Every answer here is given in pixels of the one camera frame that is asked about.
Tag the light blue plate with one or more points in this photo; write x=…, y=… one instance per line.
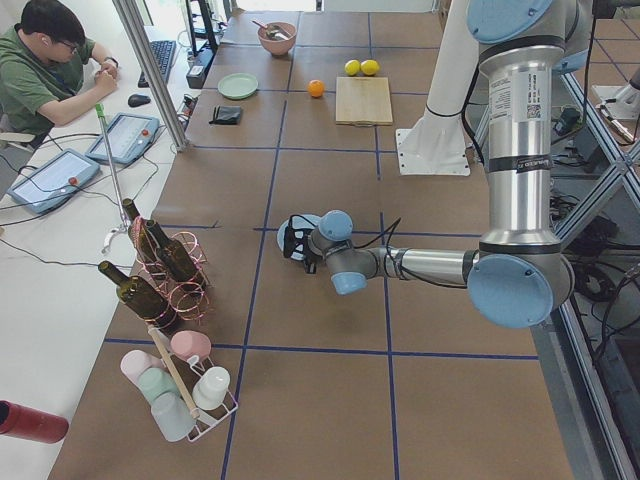
x=314, y=219

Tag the orange fruit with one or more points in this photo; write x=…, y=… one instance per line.
x=316, y=88

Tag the green plate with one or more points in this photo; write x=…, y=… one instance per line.
x=238, y=86

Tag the middle brown wine bottle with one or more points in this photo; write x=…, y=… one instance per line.
x=173, y=255

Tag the pink cup upper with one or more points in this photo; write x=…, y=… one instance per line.
x=188, y=343

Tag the white cup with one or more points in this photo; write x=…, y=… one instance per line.
x=210, y=390

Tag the wooden cutting board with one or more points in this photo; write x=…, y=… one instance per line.
x=363, y=101

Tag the black folded cloth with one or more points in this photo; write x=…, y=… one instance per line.
x=226, y=115

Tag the back brown wine bottle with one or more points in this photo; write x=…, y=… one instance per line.
x=136, y=231

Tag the left yellow lemon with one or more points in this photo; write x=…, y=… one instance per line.
x=353, y=68

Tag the yellow lemon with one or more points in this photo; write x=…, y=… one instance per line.
x=353, y=68
x=369, y=67

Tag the mint green cup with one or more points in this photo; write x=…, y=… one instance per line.
x=154, y=382

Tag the right yellow lemon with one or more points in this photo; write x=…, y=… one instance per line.
x=369, y=67

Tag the pale pink cup left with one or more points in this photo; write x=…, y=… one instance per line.
x=135, y=362

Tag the light blue cup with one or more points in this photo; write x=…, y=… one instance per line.
x=172, y=416

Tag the far blue teach pendant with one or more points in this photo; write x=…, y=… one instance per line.
x=129, y=136

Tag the blue teach pendant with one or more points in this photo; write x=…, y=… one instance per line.
x=52, y=184
x=129, y=136

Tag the pink bowl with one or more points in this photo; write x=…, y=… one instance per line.
x=278, y=47

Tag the spoon in bowl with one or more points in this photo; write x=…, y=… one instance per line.
x=273, y=31

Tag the black computer mouse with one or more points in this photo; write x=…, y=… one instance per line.
x=138, y=100

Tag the black keyboard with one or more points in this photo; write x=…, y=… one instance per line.
x=164, y=51

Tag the metal pole green tip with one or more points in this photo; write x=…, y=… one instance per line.
x=122, y=228

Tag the near blue teach pendant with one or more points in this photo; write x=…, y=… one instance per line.
x=52, y=184

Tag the seated man green shirt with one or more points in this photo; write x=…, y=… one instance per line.
x=51, y=72

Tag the red cylinder bottle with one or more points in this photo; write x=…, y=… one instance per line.
x=26, y=423

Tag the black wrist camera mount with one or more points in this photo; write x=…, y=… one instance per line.
x=293, y=232

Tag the pink wire bottle rack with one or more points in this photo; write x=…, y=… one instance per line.
x=189, y=299

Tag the white wire cup rack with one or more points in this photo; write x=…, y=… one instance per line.
x=209, y=419

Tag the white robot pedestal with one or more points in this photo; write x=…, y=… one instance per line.
x=435, y=145

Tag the wooden rack handle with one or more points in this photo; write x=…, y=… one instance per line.
x=174, y=373

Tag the aluminium frame post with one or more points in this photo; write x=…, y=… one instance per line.
x=132, y=22

